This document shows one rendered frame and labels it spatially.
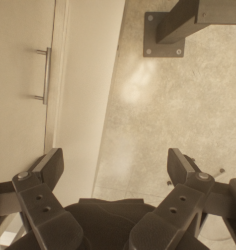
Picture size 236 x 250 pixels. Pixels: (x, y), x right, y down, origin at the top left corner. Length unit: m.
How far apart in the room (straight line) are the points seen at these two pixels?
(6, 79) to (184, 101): 1.30
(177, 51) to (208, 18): 0.93
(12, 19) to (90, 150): 0.46
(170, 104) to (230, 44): 0.61
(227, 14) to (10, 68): 0.51
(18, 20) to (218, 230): 1.59
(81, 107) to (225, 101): 1.27
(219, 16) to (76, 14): 0.39
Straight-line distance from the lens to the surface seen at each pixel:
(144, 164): 1.63
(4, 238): 1.17
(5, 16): 0.41
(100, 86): 0.61
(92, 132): 0.65
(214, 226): 1.56
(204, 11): 0.54
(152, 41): 1.42
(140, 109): 1.45
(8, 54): 0.42
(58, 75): 0.61
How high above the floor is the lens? 1.40
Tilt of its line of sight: 73 degrees down
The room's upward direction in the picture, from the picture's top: 177 degrees counter-clockwise
